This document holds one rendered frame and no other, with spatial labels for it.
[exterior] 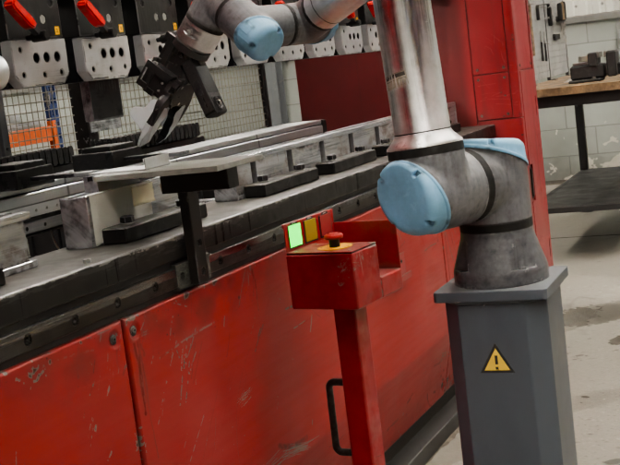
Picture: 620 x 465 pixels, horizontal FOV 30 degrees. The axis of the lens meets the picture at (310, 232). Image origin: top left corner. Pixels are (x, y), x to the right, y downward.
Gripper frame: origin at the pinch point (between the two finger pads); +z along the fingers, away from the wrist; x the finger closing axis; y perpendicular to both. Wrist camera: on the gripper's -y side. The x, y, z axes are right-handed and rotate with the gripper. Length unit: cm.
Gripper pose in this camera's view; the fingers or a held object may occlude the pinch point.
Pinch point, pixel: (154, 141)
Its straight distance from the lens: 220.4
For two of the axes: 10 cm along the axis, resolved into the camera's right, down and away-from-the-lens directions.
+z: -4.9, 7.9, 3.8
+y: -7.7, -5.9, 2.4
